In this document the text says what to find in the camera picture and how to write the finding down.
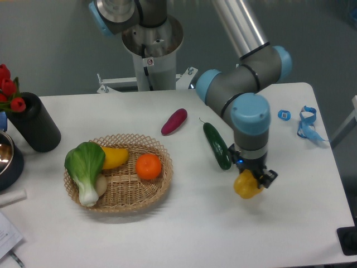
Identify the blue object at left edge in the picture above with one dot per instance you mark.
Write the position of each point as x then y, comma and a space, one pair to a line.
3, 121

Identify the woven wicker basket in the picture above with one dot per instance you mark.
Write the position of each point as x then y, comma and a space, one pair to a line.
125, 190

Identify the patterned pen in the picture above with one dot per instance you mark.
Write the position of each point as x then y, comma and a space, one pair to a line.
16, 259

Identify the purple sweet potato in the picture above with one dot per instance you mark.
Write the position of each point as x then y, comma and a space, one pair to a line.
174, 122

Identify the orange mandarin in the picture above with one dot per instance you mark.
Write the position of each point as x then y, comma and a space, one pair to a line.
148, 166

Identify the small blue tape roll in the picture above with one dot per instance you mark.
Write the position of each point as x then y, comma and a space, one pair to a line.
284, 115

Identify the beige potato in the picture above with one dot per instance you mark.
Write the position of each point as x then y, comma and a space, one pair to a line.
101, 185

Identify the dark metal bowl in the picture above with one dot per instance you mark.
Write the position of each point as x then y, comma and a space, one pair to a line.
12, 161

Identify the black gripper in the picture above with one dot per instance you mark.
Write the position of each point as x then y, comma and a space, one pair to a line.
255, 162

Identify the white paper roll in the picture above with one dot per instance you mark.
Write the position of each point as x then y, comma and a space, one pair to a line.
12, 197

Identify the white paper sheet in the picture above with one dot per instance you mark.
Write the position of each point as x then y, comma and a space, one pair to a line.
10, 236

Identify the black device at table edge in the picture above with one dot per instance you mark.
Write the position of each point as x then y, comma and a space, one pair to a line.
347, 239

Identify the tangled blue tape strip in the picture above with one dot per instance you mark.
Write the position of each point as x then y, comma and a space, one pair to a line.
306, 126

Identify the green cucumber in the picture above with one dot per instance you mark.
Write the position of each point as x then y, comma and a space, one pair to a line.
218, 145

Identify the black cylindrical vase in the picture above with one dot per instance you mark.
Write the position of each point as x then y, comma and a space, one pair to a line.
35, 124

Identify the yellow bell pepper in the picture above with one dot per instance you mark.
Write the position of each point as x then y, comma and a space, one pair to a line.
246, 186

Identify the green bok choy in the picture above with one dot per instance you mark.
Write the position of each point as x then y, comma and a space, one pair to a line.
83, 164

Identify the red tulip flowers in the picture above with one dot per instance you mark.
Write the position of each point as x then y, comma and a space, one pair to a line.
11, 100

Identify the yellow mango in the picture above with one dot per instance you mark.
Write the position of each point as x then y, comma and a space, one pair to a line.
114, 157

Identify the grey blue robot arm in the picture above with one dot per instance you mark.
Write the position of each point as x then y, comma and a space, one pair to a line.
233, 96

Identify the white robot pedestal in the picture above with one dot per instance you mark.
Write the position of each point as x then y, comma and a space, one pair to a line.
153, 51

